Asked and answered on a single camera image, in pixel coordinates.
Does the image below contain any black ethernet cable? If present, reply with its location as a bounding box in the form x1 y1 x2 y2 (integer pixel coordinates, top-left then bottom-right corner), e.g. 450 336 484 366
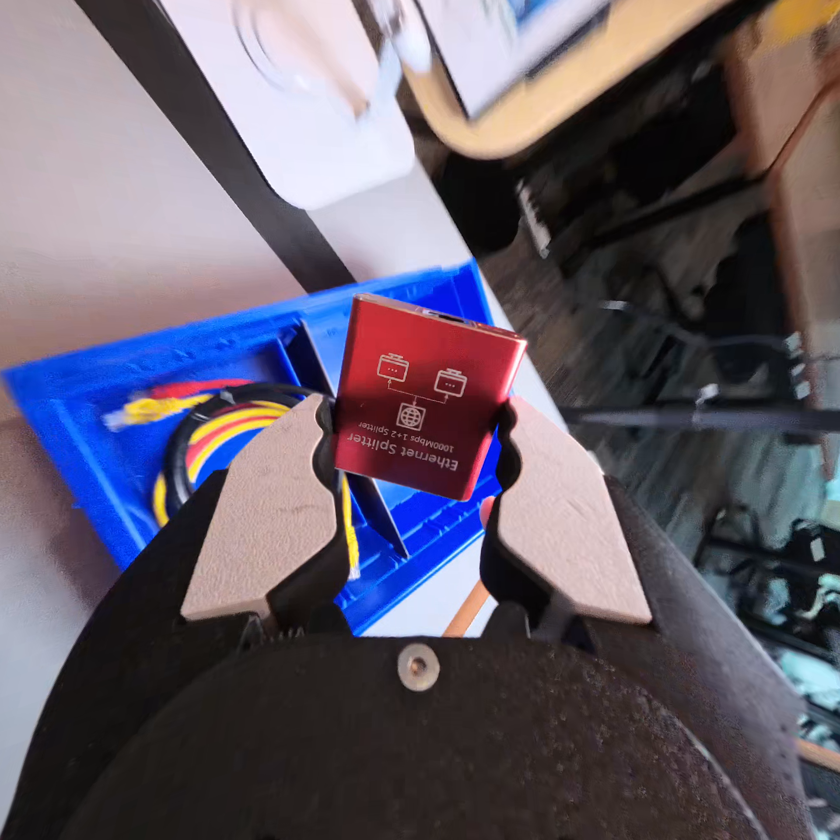
163 386 322 519

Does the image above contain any instruction sheet on stand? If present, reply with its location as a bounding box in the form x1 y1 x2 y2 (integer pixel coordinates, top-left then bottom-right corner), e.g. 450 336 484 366
397 0 762 160

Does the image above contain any red ethernet splitter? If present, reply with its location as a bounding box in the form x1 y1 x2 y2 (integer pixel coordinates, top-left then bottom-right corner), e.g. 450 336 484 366
333 293 528 501

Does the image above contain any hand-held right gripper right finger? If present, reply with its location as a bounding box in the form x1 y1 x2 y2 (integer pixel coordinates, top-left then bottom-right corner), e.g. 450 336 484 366
479 395 653 631

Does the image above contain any yellow ethernet cable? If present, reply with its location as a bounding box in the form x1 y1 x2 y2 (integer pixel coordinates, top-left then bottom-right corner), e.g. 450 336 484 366
101 392 362 581

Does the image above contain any red ethernet cable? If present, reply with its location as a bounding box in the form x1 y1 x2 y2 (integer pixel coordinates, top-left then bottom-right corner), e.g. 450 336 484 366
151 379 277 473

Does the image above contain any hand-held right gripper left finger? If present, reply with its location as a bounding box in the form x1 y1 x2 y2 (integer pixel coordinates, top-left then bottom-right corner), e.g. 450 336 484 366
180 394 353 623

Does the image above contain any white stand base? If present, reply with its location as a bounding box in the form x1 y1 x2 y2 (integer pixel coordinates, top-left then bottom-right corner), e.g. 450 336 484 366
161 0 416 211

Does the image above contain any orange edged white table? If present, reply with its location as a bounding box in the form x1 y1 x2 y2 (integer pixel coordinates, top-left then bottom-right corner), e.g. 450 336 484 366
443 581 490 637

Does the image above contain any blue plastic bin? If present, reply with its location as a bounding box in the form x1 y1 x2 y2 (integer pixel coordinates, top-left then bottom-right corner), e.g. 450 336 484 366
3 259 503 636

